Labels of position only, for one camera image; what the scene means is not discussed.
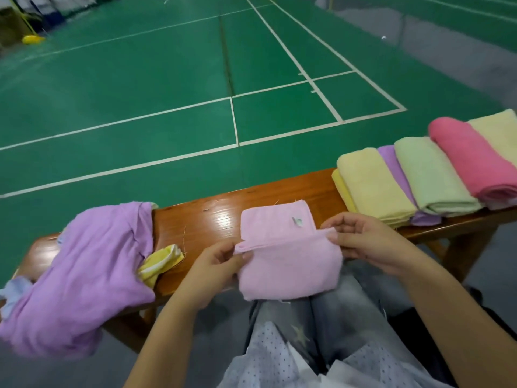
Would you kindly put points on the person's left hand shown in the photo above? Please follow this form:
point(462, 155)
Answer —
point(210, 274)

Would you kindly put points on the person's right hand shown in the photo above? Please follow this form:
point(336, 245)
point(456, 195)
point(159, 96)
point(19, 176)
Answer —
point(371, 242)

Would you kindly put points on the yellow white striped cloth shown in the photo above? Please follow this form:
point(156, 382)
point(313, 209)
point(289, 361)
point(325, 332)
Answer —
point(160, 264)

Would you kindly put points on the pale yellow towel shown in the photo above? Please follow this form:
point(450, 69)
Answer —
point(499, 129)
point(376, 186)
point(342, 190)

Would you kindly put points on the purple towel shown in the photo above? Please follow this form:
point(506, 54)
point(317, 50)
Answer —
point(89, 270)
point(396, 169)

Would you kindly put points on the light pink towel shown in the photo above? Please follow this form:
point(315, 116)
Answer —
point(287, 254)

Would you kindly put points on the light green striped towel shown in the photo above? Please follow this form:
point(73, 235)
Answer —
point(436, 173)

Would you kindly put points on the hot pink towel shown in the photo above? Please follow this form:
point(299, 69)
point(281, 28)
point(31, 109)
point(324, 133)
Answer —
point(473, 153)

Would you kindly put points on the white blue towel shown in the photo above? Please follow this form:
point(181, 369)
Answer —
point(14, 293)

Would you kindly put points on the person's right forearm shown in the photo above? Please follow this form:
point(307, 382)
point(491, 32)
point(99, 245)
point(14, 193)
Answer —
point(468, 319)

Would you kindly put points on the person's left forearm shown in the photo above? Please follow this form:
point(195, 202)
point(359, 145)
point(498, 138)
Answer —
point(170, 347)

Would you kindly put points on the person's grey trousers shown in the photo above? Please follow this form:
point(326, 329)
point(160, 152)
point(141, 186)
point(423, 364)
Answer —
point(323, 319)

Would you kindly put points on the brown wooden bench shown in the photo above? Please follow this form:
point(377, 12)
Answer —
point(202, 222)

